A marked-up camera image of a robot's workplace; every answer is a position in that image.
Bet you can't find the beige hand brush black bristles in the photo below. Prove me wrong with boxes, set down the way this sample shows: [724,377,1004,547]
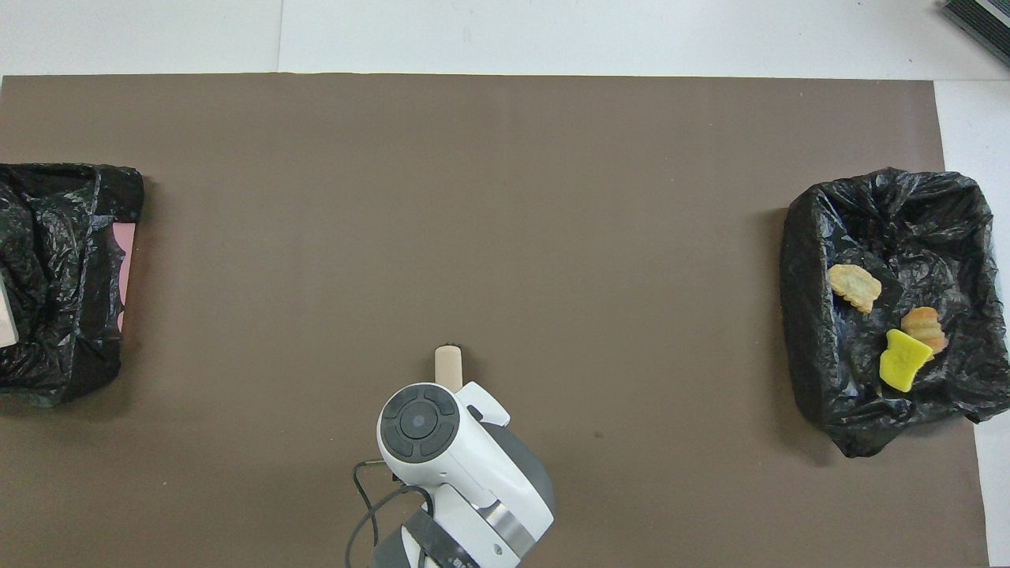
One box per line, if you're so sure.
[435,343,464,394]

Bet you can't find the pale toy pastry piece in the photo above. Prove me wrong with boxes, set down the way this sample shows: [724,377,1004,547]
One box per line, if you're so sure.
[828,263,883,314]

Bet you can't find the yellow sponge piece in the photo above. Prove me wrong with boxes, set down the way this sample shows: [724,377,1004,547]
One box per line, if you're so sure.
[879,329,935,394]

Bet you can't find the orange striped toy croissant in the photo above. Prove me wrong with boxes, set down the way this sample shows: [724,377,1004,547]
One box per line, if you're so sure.
[901,306,949,353]

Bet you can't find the beige plastic dustpan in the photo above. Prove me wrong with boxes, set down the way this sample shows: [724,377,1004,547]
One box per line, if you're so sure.
[0,276,19,347]

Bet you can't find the pink plastic bin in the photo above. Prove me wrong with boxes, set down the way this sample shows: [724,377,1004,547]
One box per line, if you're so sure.
[113,222,139,334]

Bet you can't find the brown table mat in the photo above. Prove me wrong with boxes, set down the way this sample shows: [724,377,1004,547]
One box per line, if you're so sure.
[0,73,991,568]

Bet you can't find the black garbage bag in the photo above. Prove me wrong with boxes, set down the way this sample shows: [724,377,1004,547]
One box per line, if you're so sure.
[780,166,1010,459]
[0,163,145,409]

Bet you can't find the dark ribbed device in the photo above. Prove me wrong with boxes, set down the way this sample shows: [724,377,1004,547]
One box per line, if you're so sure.
[937,0,1010,68]

